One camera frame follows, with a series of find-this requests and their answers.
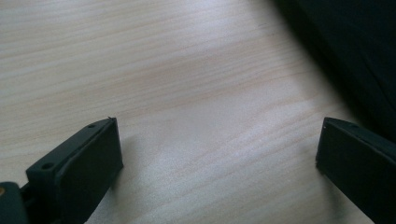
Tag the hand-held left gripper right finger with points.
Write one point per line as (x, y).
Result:
(358, 161)

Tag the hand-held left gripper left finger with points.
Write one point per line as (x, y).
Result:
(84, 161)

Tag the black pants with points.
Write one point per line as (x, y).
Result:
(358, 46)

